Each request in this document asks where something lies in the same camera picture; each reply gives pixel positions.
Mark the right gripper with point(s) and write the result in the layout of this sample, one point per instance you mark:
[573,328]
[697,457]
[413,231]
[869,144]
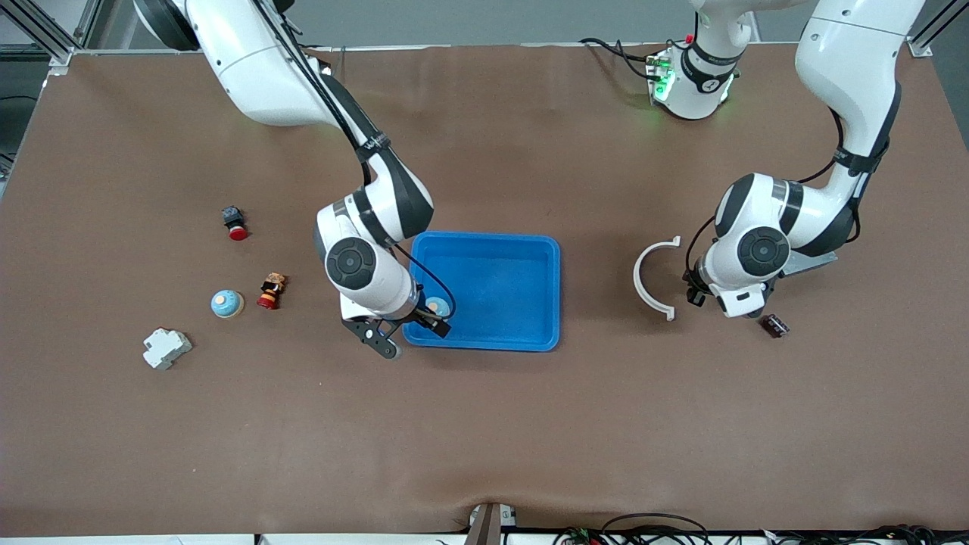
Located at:
[422,313]

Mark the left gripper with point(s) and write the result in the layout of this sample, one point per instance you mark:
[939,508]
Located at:
[693,296]

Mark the light blue desk bell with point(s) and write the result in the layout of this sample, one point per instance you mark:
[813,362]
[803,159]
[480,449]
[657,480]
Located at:
[437,305]
[227,304]

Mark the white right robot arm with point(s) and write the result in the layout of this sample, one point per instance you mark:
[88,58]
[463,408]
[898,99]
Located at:
[250,68]

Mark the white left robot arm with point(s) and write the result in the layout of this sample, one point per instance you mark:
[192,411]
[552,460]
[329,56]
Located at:
[848,53]

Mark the white half-round pipe clamp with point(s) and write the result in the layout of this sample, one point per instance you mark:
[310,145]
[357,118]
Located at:
[637,281]

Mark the blue plastic tray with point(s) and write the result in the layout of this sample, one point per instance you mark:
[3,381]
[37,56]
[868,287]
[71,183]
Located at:
[492,280]

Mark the silver metal power supply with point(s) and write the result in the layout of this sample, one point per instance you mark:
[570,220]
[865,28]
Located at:
[817,262]

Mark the brown table mat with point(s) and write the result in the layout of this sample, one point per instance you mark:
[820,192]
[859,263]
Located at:
[303,424]

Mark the red button orange black body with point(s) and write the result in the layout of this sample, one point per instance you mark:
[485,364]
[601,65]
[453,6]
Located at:
[270,294]

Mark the red button black base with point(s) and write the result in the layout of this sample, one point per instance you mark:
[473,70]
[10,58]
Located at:
[236,227]

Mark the white circuit breaker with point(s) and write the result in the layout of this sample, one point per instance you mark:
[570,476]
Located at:
[166,348]

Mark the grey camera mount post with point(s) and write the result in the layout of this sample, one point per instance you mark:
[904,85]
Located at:
[486,530]

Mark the aluminium frame corner post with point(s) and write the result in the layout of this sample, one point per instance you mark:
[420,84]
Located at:
[920,48]
[38,32]

